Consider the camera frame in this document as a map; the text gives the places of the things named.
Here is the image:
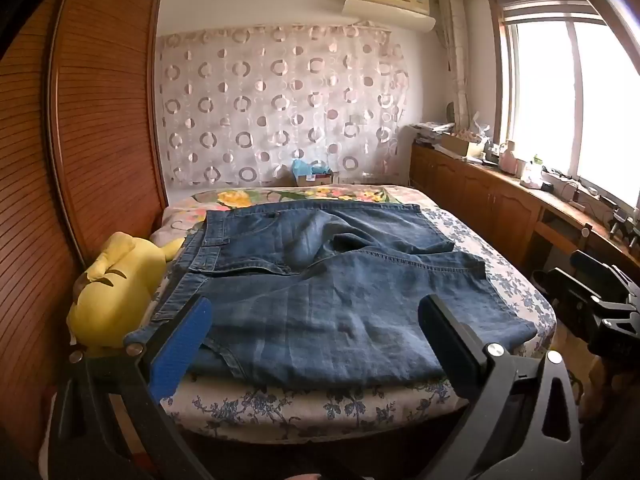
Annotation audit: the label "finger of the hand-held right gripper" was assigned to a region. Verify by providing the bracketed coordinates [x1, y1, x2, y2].
[571, 250, 632, 301]
[532, 269, 601, 341]

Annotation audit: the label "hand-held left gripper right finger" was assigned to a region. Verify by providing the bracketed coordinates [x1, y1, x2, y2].
[417, 294, 583, 480]

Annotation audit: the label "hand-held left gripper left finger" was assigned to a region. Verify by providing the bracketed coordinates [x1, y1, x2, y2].
[47, 296, 216, 480]

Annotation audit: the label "blue denim pants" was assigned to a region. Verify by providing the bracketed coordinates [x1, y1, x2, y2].
[150, 202, 538, 391]

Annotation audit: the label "yellow plush toy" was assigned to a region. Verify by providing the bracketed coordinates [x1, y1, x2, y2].
[66, 231, 186, 356]

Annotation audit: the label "bed with blue floral sheet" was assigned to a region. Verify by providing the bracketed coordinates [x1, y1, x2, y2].
[147, 185, 558, 446]

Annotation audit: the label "long wooden cabinet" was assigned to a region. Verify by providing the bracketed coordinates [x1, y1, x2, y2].
[410, 142, 640, 281]

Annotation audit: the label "clear plastic bag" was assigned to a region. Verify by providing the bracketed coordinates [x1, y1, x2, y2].
[520, 156, 543, 188]

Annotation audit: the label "colourful flower blanket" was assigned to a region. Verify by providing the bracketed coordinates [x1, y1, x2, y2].
[170, 185, 401, 211]

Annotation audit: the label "open cardboard box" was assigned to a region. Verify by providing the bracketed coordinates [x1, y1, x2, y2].
[440, 132, 488, 158]

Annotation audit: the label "wooden framed window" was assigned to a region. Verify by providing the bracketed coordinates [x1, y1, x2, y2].
[487, 0, 640, 211]

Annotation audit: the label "small cardboard box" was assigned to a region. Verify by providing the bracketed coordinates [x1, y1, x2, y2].
[295, 170, 335, 187]

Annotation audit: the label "pile of papers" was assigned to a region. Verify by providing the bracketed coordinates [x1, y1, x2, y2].
[407, 121, 456, 143]

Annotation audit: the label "blue plastic bag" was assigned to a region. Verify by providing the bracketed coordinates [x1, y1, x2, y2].
[291, 158, 328, 178]

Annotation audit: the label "bundled white window curtain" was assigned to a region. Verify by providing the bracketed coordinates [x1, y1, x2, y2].
[437, 0, 473, 126]

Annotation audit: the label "circle patterned curtain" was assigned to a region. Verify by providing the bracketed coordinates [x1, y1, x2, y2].
[157, 22, 413, 188]

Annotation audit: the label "white air conditioner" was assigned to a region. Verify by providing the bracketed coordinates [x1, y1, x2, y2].
[341, 0, 437, 32]

